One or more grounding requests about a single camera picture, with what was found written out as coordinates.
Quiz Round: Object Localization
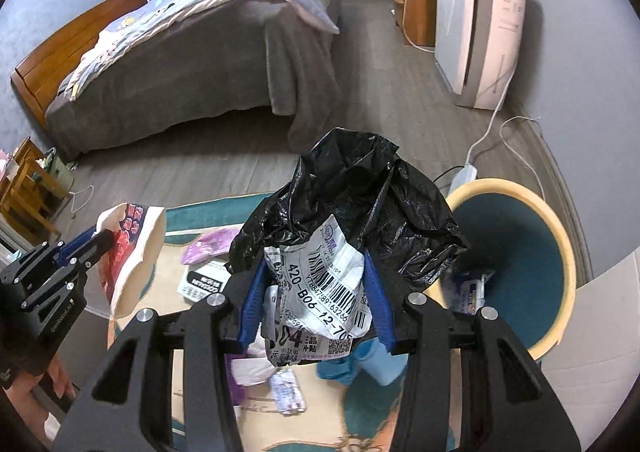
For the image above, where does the teal orange patterned cushion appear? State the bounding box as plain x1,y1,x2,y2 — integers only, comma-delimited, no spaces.
97,192,466,452

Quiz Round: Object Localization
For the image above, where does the bed with grey blanket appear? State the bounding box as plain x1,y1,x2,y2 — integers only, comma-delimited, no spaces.
45,0,346,163

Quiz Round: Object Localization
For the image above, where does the purple packet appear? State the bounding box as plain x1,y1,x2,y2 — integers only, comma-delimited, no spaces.
180,226,243,265

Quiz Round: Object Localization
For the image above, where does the white barcode shipping bag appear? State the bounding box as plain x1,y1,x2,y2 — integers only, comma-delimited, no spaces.
260,214,386,358

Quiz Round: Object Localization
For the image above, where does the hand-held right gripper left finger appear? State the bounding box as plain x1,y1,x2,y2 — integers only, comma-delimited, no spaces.
52,257,271,452

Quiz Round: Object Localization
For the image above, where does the white power cable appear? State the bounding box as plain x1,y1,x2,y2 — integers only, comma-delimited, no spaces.
467,49,547,200

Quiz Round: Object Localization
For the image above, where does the yellow-rimmed teal trash bin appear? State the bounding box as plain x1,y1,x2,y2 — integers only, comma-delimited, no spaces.
435,178,578,362

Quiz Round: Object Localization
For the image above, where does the person's left hand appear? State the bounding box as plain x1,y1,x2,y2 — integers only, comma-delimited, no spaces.
10,354,78,428

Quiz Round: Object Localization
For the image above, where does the white air purifier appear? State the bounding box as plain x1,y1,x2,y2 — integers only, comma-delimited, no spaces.
434,0,527,110

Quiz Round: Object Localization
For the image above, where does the white power strip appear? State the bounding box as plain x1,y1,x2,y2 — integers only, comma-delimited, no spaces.
452,163,478,187

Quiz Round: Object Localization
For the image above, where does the white crumpled tissue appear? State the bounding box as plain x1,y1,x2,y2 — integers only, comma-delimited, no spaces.
227,354,278,408

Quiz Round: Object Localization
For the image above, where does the white box with black label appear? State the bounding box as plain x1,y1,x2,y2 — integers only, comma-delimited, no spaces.
177,259,233,305

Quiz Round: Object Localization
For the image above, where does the light blue printed packet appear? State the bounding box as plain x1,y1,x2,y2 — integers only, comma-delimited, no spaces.
445,269,496,315

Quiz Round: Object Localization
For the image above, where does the cream cable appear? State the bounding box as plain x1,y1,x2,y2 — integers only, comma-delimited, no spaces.
399,0,437,51

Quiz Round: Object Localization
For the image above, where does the white tiled panel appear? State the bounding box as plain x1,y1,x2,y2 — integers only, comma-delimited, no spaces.
542,247,640,452

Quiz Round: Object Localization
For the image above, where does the wooden cabinet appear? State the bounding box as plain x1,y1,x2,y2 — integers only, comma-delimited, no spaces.
391,0,438,47

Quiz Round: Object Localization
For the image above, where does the blue plastic bag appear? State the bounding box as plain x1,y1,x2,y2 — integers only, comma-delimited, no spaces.
316,334,408,387

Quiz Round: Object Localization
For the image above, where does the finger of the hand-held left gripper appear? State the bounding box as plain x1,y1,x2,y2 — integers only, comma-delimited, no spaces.
20,229,116,313
30,226,98,283

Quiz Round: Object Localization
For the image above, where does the wooden bed headboard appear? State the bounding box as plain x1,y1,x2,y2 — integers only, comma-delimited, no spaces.
11,0,148,130

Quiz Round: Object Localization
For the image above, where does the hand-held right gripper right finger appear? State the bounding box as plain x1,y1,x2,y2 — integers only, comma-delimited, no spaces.
362,252,583,452

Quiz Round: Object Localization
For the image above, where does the silver foil blister pack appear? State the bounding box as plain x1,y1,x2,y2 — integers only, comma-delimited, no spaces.
267,369,307,415

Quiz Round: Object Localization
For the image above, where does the beige red snack packet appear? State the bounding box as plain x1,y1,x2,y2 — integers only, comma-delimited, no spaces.
95,203,167,320

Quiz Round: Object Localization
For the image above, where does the black plastic bag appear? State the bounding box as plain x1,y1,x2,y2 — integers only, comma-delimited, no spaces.
226,128,471,290

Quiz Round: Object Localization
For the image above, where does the wooden nightstand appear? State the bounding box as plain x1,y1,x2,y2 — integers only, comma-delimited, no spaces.
0,137,76,247

